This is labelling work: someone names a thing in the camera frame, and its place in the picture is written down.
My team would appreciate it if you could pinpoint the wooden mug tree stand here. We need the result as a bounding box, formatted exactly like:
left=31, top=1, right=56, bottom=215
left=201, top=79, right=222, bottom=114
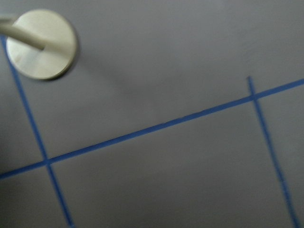
left=0, top=9, right=79, bottom=81

